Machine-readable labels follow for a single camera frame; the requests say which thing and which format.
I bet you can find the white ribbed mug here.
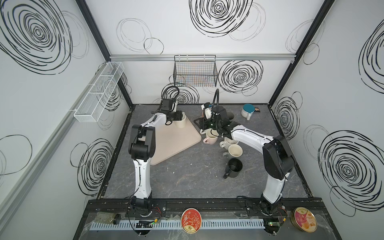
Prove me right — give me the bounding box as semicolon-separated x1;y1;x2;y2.
200;128;219;137

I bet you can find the aluminium wall rail rear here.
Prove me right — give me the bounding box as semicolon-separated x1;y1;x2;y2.
110;54;296;62

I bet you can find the pink round tin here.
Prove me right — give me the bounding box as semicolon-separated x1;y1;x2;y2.
291;207;318;233

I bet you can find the white mesh shelf basket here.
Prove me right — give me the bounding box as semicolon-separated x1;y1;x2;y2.
74;62;125;123

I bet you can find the white cable duct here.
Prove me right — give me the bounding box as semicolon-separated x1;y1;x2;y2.
90;219;265;231

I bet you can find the black mug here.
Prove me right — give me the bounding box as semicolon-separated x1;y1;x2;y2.
223;158;243;179

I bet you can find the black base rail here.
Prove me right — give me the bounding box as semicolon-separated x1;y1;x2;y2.
86;197;326;214

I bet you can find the black corner frame post left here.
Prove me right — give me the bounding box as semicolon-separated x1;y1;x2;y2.
76;0;134;109

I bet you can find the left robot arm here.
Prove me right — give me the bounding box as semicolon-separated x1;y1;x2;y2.
129;99;183;217

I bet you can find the beige tray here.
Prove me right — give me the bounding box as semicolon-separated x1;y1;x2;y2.
151;113;202;166

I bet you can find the red round tin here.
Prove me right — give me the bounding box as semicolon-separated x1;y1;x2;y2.
181;208;202;234

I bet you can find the black corner frame post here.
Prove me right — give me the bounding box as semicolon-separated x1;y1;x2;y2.
76;0;134;109
268;0;335;108

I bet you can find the cream speckled mug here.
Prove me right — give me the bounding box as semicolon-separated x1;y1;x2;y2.
220;137;239;150

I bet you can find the dark grey mug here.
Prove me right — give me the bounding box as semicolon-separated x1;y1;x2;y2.
227;112;235;120

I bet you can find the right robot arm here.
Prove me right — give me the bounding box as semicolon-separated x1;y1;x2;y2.
194;103;296;216

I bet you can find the aluminium wall rail left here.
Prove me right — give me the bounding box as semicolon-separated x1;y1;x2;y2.
1;62;108;225

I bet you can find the black wire basket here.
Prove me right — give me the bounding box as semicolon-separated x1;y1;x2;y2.
173;60;219;88

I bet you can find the aluminium wall rail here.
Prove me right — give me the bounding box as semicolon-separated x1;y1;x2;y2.
1;62;108;225
110;54;296;62

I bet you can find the black corner frame post right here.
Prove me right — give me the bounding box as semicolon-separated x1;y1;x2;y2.
268;0;335;108

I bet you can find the pink mug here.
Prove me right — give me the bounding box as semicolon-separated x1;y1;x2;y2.
203;133;218;145

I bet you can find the teal lidded white mug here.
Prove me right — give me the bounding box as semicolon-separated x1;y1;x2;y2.
241;104;255;121

